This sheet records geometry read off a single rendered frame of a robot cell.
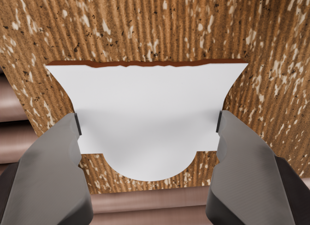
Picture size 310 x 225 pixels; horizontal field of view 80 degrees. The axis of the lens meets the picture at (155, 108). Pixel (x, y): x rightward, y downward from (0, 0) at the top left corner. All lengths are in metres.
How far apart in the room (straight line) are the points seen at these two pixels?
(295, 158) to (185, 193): 0.12
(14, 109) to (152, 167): 0.12
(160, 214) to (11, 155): 0.19
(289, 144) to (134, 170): 0.13
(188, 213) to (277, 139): 0.16
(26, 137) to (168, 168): 0.13
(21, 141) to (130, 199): 0.13
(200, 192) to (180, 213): 0.05
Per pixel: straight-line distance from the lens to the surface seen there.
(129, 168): 0.16
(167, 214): 0.29
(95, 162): 0.18
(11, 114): 0.19
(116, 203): 0.26
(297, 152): 0.21
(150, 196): 0.25
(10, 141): 0.22
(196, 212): 0.29
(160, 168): 0.16
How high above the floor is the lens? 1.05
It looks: 59 degrees down
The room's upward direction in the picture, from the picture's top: 177 degrees clockwise
